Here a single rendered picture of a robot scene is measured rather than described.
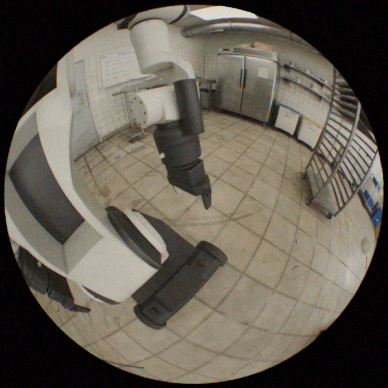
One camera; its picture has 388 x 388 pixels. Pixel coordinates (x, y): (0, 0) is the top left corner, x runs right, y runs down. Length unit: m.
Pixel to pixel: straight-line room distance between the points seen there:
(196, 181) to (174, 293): 0.52
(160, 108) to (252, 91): 2.97
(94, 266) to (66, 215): 0.07
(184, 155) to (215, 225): 0.75
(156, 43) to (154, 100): 0.12
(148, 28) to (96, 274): 0.38
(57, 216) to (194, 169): 0.26
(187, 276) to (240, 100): 3.21
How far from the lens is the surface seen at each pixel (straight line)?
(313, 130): 3.36
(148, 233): 0.20
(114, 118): 2.93
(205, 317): 0.87
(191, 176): 0.26
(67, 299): 0.36
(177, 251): 0.69
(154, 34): 0.27
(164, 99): 0.21
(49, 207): 0.19
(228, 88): 3.32
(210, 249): 0.66
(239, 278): 0.88
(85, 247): 0.17
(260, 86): 3.09
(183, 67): 0.26
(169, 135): 0.22
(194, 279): 0.64
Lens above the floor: 0.83
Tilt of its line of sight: 51 degrees down
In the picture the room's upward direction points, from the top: straight up
